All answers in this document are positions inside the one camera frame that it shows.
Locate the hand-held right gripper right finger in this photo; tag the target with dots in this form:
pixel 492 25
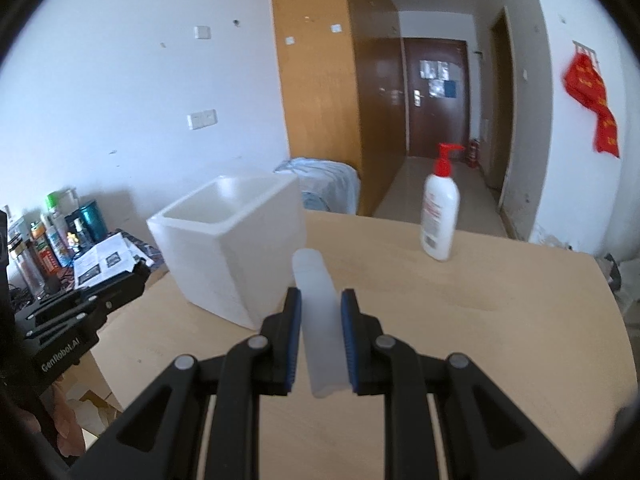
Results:
pixel 348 345

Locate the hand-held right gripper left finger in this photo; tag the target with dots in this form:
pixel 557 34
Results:
pixel 295 345

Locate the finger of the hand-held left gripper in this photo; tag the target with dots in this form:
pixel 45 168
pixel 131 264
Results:
pixel 125 280
pixel 55 317

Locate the translucent white plastic bottle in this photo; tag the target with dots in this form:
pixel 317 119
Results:
pixel 320 320

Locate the white foam box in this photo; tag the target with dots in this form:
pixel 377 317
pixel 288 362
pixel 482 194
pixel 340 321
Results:
pixel 225 265

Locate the person's left hand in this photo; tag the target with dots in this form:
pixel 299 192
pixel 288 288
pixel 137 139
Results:
pixel 70 425

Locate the printed paper sheets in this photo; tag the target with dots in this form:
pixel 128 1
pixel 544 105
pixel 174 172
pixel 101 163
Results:
pixel 105 257

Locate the teal cup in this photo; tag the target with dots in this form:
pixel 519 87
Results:
pixel 94 220

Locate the cardboard box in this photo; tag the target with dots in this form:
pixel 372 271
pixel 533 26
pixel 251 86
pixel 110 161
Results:
pixel 97 407

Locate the group of toiletry bottles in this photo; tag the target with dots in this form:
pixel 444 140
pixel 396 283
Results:
pixel 47 245

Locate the white lotion bottle red pump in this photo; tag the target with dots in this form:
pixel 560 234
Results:
pixel 440 215

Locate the trash bin with blue bag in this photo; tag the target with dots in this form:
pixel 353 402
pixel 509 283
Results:
pixel 325 185

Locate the red fire extinguisher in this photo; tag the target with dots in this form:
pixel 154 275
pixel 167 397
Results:
pixel 473 154

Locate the brown entrance door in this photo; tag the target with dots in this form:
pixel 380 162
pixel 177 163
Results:
pixel 435 125

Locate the wooden wardrobe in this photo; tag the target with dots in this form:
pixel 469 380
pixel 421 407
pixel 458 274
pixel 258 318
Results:
pixel 320 85

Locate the paper notices on door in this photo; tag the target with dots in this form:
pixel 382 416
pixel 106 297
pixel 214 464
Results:
pixel 437 80

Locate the red hanging cloth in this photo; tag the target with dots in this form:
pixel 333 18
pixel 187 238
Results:
pixel 595 105

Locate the double white wall switch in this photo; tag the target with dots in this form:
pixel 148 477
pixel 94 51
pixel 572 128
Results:
pixel 202 119

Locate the small white wall switch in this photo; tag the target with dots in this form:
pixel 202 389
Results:
pixel 202 32

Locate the dark wooden doorway frame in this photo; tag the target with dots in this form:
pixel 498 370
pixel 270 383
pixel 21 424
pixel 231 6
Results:
pixel 502 110

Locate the metal wall hook rack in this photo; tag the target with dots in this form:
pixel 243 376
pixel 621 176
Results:
pixel 585 49

